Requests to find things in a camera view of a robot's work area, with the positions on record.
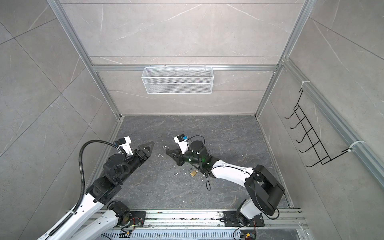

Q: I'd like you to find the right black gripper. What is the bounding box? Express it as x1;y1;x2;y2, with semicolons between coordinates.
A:
167;147;203;168

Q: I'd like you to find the brass padlock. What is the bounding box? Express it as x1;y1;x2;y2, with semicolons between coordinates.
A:
190;170;198;177

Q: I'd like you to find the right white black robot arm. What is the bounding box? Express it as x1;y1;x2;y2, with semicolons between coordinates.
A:
166;140;285;226

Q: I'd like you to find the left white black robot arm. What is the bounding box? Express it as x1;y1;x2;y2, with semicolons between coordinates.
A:
40;137;155;240

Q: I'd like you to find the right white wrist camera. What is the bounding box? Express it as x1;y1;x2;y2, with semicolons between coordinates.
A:
174;134;189;154

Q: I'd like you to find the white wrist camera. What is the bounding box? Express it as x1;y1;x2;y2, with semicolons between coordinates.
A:
174;134;189;154
115;137;134;157

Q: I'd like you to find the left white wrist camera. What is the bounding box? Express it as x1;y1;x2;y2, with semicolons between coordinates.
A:
115;137;134;157

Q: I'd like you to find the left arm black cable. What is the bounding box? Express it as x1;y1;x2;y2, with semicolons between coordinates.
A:
44;139;119;238

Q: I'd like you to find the white wire mesh basket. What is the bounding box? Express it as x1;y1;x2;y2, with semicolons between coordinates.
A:
142;67;214;95

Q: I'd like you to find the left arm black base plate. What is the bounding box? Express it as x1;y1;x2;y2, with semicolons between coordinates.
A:
118;211;147;228

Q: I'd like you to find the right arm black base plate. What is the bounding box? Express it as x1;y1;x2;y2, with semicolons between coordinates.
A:
220;211;265;227

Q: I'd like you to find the white slotted cable duct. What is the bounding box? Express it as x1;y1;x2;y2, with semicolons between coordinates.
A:
97;229;241;240

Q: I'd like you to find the aluminium mounting rail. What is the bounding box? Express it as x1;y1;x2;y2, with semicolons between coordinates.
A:
131;209;309;230

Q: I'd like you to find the black wire hook rack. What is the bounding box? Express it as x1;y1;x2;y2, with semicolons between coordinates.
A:
284;89;353;168

